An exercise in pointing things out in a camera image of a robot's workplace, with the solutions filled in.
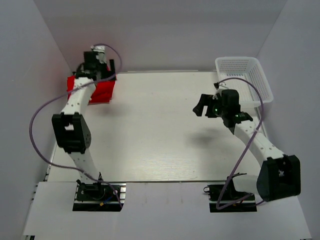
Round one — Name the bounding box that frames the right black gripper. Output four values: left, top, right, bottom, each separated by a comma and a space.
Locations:
193, 94, 228, 119

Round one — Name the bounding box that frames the red t shirt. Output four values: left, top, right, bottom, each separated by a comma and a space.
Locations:
88, 98, 111, 105
66, 76, 116, 100

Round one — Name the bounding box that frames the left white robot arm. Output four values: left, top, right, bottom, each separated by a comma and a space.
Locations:
51, 45, 117, 200

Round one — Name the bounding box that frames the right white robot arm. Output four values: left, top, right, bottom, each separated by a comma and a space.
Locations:
192, 89, 301, 202

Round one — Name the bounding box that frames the folded red t shirt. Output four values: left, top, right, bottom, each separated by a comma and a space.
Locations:
88, 98, 111, 105

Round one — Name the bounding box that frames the white plastic basket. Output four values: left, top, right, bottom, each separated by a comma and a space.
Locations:
215, 56, 274, 109

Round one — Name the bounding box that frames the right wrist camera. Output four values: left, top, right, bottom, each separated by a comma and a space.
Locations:
213, 82, 229, 99

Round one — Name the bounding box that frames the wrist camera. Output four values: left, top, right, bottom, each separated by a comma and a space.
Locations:
90, 44, 107, 64
213, 82, 229, 99

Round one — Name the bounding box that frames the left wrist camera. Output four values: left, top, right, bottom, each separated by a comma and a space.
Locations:
90, 44, 107, 64

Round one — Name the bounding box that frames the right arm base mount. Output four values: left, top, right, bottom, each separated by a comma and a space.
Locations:
203, 183, 257, 213

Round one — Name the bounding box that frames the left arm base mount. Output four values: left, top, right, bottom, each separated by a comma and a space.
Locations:
72, 180, 126, 212

